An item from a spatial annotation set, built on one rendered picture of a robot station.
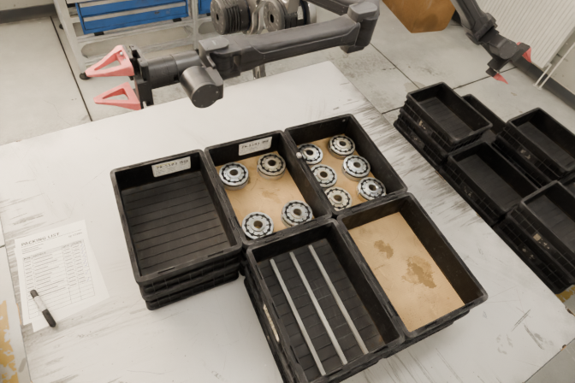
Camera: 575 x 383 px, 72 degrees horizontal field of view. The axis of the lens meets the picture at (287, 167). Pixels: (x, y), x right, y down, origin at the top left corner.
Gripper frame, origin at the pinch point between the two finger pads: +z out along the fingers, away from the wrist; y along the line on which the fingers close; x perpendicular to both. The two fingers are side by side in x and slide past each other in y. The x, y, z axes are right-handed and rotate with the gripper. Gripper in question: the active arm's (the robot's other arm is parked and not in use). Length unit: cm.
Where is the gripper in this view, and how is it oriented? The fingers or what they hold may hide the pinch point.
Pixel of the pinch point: (95, 86)
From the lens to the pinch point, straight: 81.5
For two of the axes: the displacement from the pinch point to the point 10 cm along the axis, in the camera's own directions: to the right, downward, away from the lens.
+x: -5.1, -7.1, 4.8
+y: -1.5, 6.2, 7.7
